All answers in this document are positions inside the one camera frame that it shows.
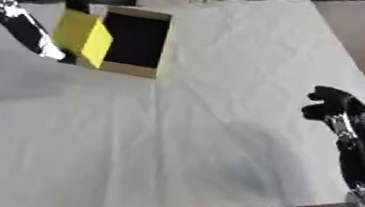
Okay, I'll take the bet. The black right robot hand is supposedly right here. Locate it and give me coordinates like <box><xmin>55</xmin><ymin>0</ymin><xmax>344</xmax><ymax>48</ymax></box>
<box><xmin>290</xmin><ymin>82</ymin><xmax>365</xmax><ymax>192</ymax></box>

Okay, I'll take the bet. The yellow block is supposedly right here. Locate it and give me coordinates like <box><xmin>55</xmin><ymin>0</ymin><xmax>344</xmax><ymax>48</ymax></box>
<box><xmin>48</xmin><ymin>6</ymin><xmax>118</xmax><ymax>72</ymax></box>

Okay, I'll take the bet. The tan cardboard box, black inside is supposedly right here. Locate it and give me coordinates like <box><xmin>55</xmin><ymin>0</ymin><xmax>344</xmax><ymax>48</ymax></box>
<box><xmin>74</xmin><ymin>1</ymin><xmax>175</xmax><ymax>82</ymax></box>

